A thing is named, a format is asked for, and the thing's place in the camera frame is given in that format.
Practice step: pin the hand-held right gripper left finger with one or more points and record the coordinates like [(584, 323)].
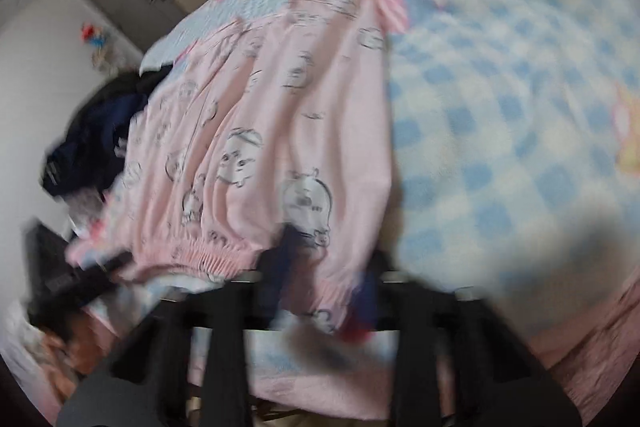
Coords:
[(272, 272)]

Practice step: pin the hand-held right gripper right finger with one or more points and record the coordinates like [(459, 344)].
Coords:
[(369, 302)]

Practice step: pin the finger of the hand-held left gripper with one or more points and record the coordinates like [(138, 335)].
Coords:
[(95, 277)]

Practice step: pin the pink printed pants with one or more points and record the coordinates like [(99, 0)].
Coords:
[(275, 107)]

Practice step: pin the navy garment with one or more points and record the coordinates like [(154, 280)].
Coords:
[(90, 147)]

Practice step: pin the black garment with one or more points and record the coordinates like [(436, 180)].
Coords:
[(115, 92)]

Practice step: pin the small white rack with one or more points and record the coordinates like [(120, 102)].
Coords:
[(107, 57)]

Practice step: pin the blue checked cartoon blanket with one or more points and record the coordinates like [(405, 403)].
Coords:
[(500, 107)]

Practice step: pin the red and blue wall toy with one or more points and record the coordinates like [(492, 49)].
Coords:
[(92, 38)]

